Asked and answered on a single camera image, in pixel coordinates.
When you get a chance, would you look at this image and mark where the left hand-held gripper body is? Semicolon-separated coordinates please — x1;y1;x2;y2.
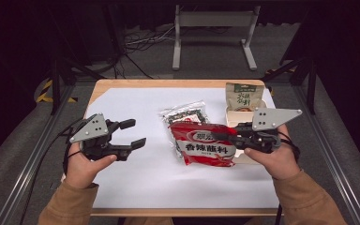
68;112;131;162

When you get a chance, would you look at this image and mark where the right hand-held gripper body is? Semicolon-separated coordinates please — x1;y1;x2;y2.
231;107;304;155

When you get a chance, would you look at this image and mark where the red seasoning packet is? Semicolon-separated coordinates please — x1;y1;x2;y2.
168;121;239;169

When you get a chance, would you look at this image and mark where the cream plastic divided bin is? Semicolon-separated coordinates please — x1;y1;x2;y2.
224;98;268;166

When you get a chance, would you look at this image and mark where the beige green-topped seasoning packet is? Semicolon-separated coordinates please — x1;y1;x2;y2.
225;82;265;113

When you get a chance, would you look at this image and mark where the clear bag of dark spices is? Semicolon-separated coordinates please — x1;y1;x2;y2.
159;99;209;160

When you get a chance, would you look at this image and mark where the person's right hand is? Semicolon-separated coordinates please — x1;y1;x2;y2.
243;124;302;181

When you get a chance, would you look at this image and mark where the person's left hand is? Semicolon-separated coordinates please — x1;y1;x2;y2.
64;142;118;190

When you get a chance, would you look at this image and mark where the white paper sheet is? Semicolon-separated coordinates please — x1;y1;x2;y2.
85;87;281;210

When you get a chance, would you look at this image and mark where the black metal stand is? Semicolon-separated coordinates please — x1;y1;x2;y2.
48;55;108;116
262;56;319;116

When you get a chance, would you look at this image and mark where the yellow black hazard tape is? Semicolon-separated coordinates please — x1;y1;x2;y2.
36;79;79;104

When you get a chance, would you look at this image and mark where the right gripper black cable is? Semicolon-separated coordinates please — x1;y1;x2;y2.
275;130;302;225

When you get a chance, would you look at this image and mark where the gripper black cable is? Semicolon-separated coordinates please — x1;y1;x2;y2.
61;117;87;176
275;130;302;225

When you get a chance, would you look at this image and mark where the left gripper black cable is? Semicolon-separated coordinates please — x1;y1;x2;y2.
61;117;87;176

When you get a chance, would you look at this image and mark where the aluminium floor rail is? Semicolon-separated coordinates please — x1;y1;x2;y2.
0;83;77;225
292;83;360;225

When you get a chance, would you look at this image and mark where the bundle of floor cables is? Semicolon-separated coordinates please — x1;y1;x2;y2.
118;25;176;80

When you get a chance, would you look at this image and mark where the grey metal stand frame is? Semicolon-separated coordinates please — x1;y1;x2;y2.
172;4;263;71

